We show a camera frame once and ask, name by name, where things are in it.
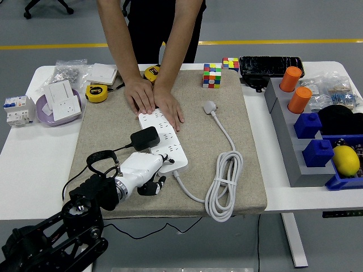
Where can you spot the person's left hand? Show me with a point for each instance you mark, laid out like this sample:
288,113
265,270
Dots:
168,107

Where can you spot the person's right hand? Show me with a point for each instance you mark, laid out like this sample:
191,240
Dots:
140,95

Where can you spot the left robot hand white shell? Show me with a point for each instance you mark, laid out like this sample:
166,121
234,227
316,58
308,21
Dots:
141,168

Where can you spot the white power strip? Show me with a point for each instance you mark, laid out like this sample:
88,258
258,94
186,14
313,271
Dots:
167,133

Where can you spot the black plug adapter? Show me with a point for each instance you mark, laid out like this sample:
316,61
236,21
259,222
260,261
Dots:
144,139

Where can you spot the person's right forearm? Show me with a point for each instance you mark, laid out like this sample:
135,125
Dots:
122,42

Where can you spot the person's left forearm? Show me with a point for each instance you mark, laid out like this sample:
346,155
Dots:
181,37

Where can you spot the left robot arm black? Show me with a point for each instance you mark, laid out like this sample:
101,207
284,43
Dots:
93,192

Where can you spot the yellow tape measure red label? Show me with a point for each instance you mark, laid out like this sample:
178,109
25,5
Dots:
150,73

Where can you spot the grey-brown mat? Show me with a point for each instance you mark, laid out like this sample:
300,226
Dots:
193,147

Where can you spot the large colourful puzzle cube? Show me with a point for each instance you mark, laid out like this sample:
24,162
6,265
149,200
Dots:
212,76

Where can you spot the person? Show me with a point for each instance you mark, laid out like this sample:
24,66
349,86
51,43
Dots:
158,28

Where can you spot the white socket panel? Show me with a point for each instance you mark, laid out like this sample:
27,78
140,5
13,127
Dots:
66,109

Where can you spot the small colourful puzzle cube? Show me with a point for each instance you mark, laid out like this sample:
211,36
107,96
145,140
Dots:
230,64

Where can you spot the clear bag of metal screws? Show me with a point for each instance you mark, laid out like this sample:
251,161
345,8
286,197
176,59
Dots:
66,73

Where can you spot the black small device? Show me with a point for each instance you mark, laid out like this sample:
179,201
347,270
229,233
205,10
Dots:
255,82

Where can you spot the purple bowl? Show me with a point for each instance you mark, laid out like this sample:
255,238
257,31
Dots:
45,119

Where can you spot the black wrapped box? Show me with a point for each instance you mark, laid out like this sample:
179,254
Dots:
266,65

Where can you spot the white table leg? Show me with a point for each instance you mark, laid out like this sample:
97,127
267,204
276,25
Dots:
293,241
90,268

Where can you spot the grey block holder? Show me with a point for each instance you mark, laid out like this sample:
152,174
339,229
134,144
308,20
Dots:
286,136

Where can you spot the white circuit breaker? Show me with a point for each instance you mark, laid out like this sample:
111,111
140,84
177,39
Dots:
18,113

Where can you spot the orange cylinder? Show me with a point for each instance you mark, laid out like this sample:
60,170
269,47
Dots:
299,100
290,80

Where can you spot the black office chair base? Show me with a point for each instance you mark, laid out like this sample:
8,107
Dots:
27,14

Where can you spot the blue block with knob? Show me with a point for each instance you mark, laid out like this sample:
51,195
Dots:
307,126
317,154

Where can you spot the clear bag with white parts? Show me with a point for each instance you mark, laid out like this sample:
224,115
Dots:
316,102

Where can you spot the black round cap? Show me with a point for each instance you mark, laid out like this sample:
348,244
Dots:
337,119

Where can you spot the clear bag with blue parts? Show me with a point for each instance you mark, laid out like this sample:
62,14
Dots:
343,99

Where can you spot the yellow lemon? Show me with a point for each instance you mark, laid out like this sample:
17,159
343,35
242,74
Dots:
345,161

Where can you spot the blue plastic bin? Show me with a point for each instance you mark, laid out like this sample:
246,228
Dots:
343,182

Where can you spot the black table control panel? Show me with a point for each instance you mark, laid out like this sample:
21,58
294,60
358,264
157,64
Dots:
340,214

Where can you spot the white wall switch plate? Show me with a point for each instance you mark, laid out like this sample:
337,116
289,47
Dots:
101,72

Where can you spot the white switch panel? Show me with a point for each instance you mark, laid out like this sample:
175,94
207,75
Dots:
58,90

